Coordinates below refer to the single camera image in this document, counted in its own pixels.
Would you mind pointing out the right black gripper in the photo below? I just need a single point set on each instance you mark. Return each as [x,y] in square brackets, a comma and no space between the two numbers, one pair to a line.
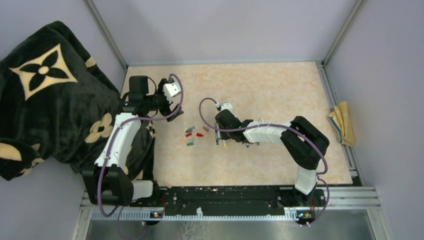
[224,136]

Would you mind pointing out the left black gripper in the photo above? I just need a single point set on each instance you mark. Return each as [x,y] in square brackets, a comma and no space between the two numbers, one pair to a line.
[166,108]

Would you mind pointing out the green cap white marker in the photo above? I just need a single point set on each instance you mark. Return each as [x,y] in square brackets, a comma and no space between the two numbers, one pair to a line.
[217,134]

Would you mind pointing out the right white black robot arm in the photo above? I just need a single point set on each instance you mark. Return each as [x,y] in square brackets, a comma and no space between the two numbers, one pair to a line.
[304,142]

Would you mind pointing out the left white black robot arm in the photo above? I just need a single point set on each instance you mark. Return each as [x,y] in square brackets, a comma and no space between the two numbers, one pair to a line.
[105,181]

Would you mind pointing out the black floral plush blanket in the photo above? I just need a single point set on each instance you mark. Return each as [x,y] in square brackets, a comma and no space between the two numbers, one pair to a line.
[55,102]

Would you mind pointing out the yellow folded cloth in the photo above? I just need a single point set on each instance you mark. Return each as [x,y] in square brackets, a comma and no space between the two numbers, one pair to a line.
[340,120]

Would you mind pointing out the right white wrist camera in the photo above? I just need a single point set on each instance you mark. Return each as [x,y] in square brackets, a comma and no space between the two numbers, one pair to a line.
[224,106]

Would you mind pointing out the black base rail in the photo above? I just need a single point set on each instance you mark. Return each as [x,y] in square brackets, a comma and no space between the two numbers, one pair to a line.
[226,201]

